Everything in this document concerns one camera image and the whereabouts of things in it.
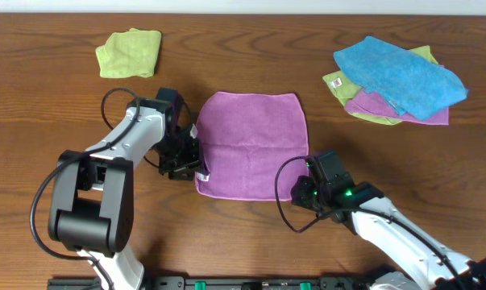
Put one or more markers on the folded light green cloth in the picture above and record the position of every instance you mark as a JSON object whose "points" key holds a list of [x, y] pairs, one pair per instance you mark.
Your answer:
{"points": [[132, 53]]}

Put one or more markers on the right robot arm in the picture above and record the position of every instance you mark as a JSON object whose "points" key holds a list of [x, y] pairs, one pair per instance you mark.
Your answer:
{"points": [[425, 263]]}

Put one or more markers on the green cloth with label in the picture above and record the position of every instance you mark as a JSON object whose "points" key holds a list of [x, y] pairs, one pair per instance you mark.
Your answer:
{"points": [[342, 88]]}

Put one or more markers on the blue microfiber cloth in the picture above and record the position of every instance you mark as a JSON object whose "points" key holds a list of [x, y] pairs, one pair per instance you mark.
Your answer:
{"points": [[408, 81]]}

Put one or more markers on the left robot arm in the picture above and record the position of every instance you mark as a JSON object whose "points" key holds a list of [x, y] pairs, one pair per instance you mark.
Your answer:
{"points": [[92, 207]]}

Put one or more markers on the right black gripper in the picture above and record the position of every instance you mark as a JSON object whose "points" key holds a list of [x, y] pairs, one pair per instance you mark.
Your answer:
{"points": [[303, 192]]}

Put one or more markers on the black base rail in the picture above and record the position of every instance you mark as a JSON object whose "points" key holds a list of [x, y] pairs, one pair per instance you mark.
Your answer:
{"points": [[322, 283]]}

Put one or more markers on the purple microfiber cloth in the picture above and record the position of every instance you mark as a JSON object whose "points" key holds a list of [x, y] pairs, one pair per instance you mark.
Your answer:
{"points": [[251, 145]]}

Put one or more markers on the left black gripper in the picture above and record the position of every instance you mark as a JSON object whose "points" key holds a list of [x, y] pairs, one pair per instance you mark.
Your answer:
{"points": [[187, 157]]}

